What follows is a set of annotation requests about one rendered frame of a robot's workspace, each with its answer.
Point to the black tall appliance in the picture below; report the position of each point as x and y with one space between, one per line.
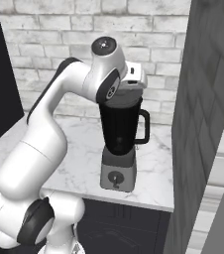
1 82

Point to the grey tall cupboard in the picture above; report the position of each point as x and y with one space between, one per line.
196 115

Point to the black and grey blender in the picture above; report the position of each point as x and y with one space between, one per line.
119 132

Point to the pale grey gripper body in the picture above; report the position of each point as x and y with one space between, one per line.
130 93

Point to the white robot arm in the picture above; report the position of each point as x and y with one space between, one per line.
34 158

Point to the dark base cupboard door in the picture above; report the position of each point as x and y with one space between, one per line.
124 228

